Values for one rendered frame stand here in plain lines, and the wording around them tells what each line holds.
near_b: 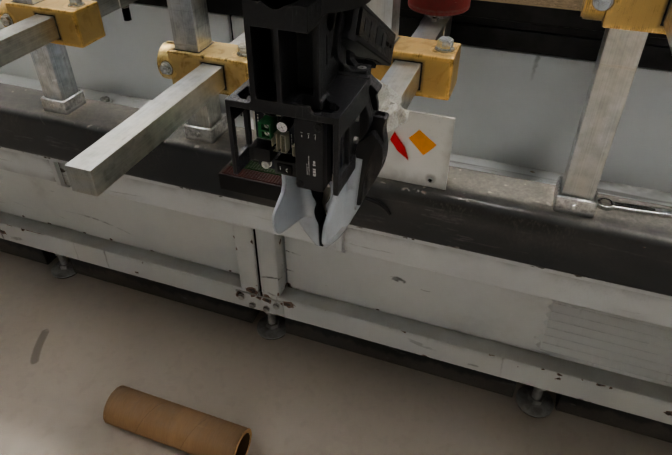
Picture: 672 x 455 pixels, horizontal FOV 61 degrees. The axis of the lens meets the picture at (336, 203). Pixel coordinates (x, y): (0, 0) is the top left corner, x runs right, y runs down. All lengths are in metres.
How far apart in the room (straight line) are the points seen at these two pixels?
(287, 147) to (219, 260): 1.04
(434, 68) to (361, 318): 0.74
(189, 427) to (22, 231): 0.74
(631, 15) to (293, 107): 0.39
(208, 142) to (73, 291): 0.97
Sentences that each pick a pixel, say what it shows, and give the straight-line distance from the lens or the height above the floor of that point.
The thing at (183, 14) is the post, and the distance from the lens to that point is 0.77.
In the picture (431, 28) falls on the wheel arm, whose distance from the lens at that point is 0.76.
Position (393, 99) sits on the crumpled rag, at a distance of 0.55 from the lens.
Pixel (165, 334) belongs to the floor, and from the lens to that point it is 1.52.
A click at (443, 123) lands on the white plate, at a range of 0.68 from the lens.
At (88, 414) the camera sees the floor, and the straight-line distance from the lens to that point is 1.44.
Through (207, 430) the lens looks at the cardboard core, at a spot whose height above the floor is 0.08.
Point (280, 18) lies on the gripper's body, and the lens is 0.31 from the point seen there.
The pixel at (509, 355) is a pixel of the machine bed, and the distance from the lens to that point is 1.26.
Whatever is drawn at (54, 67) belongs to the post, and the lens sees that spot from 0.95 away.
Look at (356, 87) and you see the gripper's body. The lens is 0.35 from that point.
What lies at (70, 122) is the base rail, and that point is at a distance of 0.95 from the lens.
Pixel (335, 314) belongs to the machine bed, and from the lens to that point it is 1.29.
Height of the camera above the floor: 1.11
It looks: 37 degrees down
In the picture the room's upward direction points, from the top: straight up
